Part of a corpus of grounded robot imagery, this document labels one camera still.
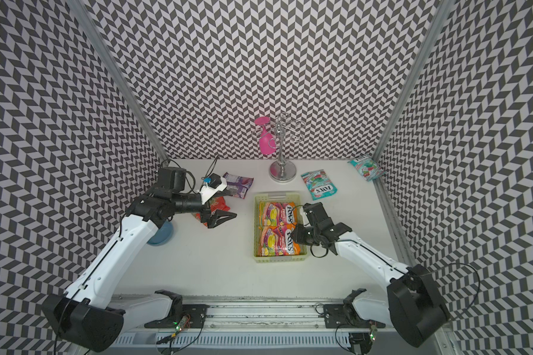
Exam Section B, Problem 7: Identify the red 100 candy bag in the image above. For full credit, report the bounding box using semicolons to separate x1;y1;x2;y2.
212;196;231;212

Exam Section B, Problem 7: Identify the purple Fox's berries bag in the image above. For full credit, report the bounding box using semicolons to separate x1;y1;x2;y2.
223;172;254;199

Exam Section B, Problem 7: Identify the orange Fox's bag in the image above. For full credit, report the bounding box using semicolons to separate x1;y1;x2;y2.
259;225;301;257

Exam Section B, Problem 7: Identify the orange candy bag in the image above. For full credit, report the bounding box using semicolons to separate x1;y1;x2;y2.
259;201;297;226

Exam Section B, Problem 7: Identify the light green plastic basket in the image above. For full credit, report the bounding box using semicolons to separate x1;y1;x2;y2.
253;192;308;263

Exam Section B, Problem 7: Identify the teal Fox's mint bag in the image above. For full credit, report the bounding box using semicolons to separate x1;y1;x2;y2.
301;170;338;201

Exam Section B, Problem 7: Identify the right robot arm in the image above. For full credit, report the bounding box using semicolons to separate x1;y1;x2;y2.
291;203;451;348

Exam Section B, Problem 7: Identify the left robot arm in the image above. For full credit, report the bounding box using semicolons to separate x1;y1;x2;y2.
41;167;236;352

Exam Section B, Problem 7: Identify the blue bowl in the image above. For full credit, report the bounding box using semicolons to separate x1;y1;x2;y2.
147;221;174;246

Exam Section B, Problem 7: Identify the chrome glass holder stand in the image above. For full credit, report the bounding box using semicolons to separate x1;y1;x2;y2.
268;112;305;183

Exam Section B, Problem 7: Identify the pink plastic wine glass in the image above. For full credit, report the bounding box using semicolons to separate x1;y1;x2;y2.
255;116;277;155

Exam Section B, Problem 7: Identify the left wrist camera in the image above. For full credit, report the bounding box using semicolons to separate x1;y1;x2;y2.
199;173;227;205

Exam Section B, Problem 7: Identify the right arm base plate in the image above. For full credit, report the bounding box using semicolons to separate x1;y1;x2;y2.
322;304;386;329

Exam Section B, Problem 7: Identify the aluminium front rail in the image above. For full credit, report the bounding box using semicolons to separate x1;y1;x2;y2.
81;299;449;334

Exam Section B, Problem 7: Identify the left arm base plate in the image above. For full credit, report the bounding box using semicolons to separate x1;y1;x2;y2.
144;304;209;329

